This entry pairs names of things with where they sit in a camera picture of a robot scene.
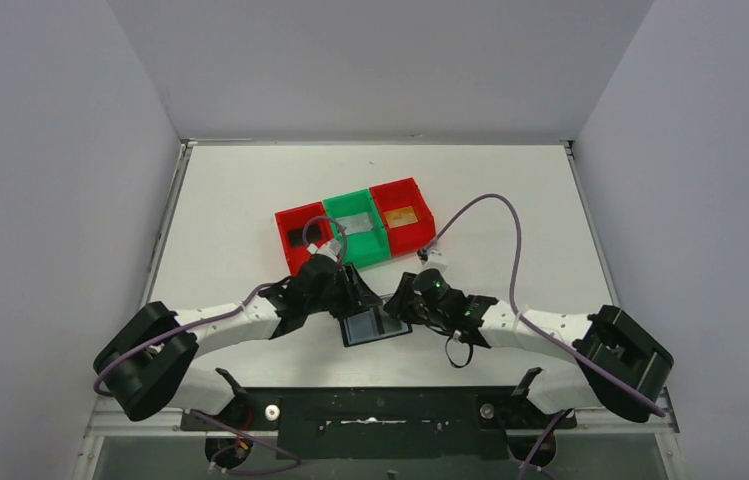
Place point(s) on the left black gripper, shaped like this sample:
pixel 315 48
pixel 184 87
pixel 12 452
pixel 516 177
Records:
pixel 345 292

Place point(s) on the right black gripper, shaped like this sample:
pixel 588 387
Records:
pixel 404 298

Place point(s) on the black leather card holder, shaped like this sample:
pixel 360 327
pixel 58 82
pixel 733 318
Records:
pixel 371 325

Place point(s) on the green bin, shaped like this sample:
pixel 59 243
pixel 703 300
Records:
pixel 364 249

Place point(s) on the red bin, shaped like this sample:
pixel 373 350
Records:
pixel 298 227
pixel 401 193

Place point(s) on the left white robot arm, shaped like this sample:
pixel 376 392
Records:
pixel 148 365

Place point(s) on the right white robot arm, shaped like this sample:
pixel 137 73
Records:
pixel 611 361

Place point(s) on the silver card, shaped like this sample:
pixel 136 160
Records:
pixel 358 223

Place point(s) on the gold card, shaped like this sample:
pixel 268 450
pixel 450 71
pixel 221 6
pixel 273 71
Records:
pixel 400 217

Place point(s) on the black card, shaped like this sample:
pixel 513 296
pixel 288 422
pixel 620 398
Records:
pixel 297 239

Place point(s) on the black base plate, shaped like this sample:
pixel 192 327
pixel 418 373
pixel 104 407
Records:
pixel 391 422

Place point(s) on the aluminium frame rail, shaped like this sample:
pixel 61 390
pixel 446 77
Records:
pixel 590 443

